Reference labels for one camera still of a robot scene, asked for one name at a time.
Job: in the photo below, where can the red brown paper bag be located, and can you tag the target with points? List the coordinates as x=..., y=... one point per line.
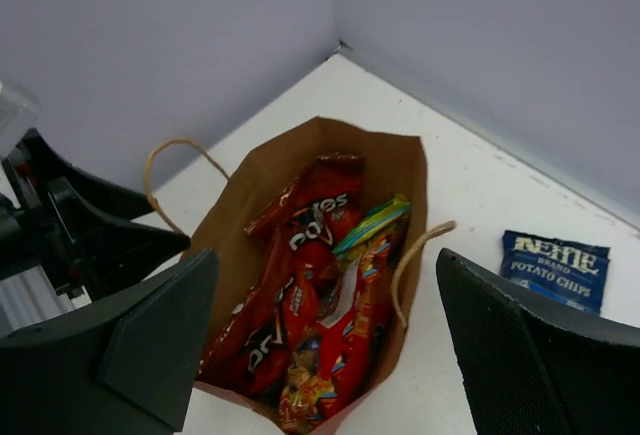
x=393, y=164

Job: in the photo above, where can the blue Kettle potato chips bag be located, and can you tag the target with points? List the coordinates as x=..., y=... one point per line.
x=569, y=272

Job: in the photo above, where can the red Doritos chip bag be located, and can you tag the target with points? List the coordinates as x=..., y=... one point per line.
x=317, y=210

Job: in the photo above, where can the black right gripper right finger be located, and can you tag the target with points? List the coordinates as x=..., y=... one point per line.
x=531, y=365

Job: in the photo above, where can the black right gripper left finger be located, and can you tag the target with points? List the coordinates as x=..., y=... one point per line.
x=124, y=364

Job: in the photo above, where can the red patterned snack bag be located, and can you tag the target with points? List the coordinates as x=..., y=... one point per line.
x=330, y=365

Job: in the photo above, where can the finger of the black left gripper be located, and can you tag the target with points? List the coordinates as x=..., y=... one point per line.
x=112, y=253
x=95, y=190

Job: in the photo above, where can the green yellow candy packet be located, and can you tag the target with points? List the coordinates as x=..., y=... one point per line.
x=377, y=219

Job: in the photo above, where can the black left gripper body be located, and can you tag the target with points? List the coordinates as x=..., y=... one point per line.
x=32, y=233

